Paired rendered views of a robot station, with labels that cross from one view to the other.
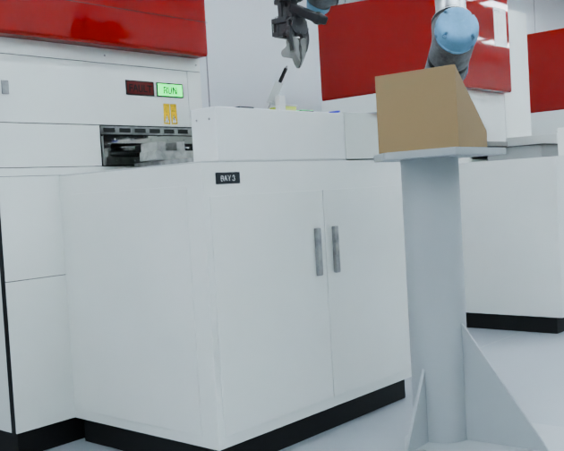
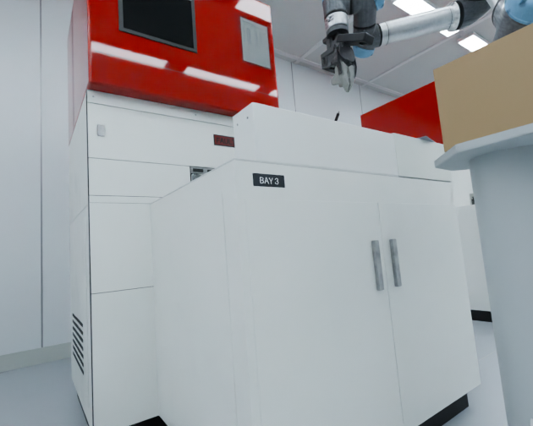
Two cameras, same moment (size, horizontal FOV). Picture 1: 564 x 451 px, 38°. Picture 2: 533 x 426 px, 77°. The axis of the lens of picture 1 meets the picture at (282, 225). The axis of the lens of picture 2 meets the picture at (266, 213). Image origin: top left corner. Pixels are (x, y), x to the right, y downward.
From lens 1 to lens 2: 1.40 m
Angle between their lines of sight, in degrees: 16
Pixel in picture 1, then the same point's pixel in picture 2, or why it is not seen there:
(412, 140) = (491, 125)
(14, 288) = (100, 299)
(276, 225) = (329, 235)
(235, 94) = not seen: hidden behind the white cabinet
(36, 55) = (133, 108)
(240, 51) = not seen: hidden behind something
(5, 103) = (101, 143)
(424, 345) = (531, 387)
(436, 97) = (527, 63)
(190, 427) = not seen: outside the picture
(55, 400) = (138, 401)
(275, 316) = (332, 338)
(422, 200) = (509, 199)
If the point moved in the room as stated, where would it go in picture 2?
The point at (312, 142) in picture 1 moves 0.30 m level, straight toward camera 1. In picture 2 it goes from (365, 155) to (365, 121)
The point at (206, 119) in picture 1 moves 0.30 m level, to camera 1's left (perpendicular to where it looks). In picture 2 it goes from (244, 119) to (134, 139)
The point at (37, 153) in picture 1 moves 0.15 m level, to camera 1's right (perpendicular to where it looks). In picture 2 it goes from (129, 185) to (167, 179)
